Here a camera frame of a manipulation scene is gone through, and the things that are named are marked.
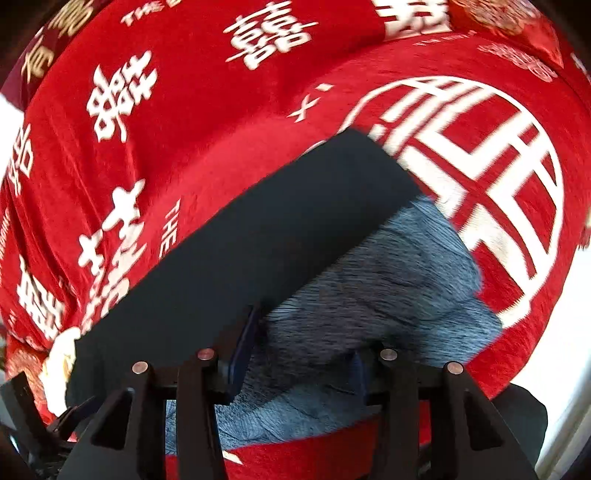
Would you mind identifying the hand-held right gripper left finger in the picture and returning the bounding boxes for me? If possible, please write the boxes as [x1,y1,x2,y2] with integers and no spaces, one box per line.
[60,305,265,480]

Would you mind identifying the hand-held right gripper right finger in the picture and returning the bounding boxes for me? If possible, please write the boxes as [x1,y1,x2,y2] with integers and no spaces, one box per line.
[350,346,539,480]

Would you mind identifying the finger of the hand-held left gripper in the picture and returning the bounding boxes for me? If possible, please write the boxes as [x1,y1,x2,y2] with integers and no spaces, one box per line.
[46,397,96,439]

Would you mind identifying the black pants with grey lining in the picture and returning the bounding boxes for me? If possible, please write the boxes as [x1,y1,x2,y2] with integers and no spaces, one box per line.
[65,128,504,455]

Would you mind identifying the white fluffy cloth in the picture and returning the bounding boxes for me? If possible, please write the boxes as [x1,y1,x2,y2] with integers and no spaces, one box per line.
[41,327,84,414]

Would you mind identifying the red gold embroidered pillow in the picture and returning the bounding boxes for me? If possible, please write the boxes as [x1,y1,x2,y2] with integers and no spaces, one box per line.
[6,348,52,426]
[450,0,565,70]

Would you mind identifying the red printed blanket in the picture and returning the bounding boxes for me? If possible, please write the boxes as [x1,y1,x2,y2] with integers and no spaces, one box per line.
[0,0,591,480]

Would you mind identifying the dark red gold-lettered cloth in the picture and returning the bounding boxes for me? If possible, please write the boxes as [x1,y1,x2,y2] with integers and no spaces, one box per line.
[14,0,112,108]

